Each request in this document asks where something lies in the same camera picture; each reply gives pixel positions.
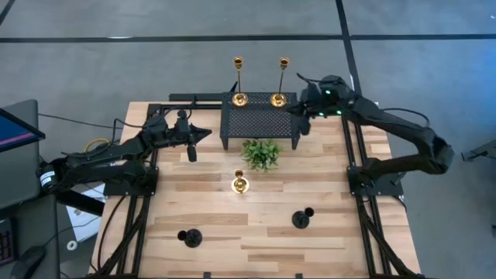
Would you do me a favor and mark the black keyboard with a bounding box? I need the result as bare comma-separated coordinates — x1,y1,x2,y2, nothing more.
0,219,16,267

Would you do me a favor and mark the short gold candlestick holder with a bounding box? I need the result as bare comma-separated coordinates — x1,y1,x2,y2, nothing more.
231,169,250,195

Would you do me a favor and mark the black floor cable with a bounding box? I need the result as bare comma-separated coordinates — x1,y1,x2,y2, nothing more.
37,112,124,130

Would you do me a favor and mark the black perforated metal shelf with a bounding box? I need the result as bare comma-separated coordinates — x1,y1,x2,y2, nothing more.
219,91,301,151

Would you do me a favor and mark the black candlestick holder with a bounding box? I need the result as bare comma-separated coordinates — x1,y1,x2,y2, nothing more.
291,207,315,229
177,228,203,249

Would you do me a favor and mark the white paper sheet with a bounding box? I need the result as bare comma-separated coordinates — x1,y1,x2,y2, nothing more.
65,184,105,243

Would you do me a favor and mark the tall gold candlestick holder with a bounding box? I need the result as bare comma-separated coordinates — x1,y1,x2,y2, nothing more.
270,57,291,109
231,56,249,108

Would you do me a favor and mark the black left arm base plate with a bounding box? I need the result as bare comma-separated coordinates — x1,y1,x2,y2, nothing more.
103,166,160,197

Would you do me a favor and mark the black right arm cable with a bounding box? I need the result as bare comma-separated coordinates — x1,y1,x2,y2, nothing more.
381,107,431,129

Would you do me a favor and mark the yellow cable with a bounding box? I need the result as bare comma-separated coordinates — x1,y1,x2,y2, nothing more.
84,138,112,153

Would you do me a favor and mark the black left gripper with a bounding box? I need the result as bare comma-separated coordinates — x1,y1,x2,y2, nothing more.
173,109,213,164

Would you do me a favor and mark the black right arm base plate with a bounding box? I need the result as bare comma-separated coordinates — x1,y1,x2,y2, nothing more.
346,165,404,197

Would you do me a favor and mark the black stand leg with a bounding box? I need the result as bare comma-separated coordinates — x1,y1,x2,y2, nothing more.
460,139,496,171

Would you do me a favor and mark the black aluminium table frame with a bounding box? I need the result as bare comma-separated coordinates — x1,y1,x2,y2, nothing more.
88,92,427,279

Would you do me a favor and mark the computer monitor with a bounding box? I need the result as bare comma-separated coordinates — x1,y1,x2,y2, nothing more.
0,107,47,153

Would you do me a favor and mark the black computer mouse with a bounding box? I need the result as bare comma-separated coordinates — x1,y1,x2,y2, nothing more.
10,246,47,279

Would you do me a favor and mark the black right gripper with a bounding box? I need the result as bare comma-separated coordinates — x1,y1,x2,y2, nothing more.
286,83,325,136

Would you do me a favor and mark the small green artificial plant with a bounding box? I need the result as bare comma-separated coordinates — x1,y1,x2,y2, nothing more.
240,139,281,173

